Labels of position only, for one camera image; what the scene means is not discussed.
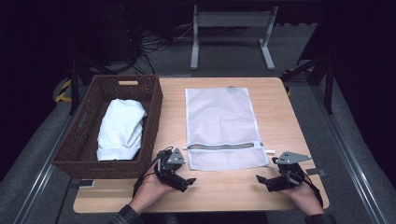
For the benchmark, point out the white mesh laundry bag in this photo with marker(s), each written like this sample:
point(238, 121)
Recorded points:
point(221, 124)

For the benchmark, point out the person's left hand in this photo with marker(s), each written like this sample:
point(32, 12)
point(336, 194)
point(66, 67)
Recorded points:
point(149, 193)

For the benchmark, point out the metal floor rail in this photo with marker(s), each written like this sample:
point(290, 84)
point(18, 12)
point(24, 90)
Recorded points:
point(43, 183)
point(351, 161)

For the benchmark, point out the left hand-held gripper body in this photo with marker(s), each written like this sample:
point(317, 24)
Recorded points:
point(169, 171)

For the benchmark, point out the brown wicker basket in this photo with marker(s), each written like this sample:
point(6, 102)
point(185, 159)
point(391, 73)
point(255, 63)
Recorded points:
point(93, 146)

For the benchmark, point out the grey metal table frame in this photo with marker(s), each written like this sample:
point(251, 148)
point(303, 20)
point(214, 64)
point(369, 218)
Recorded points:
point(232, 19)

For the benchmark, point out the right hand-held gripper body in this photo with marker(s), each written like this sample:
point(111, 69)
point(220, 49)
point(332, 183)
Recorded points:
point(289, 175)

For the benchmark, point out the grey metal table bracket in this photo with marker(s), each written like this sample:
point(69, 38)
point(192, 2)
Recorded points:
point(314, 171)
point(82, 184)

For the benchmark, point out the person's right hand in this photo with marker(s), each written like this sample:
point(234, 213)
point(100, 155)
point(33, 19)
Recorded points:
point(303, 197)

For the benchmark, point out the black metal stand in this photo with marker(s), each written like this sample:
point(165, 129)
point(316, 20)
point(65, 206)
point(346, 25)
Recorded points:
point(328, 87)
point(74, 84)

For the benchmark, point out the white garment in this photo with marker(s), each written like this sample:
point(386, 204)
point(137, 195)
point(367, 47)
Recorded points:
point(121, 130)

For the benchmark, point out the grey table grommet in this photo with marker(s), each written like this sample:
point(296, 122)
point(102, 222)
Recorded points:
point(232, 89)

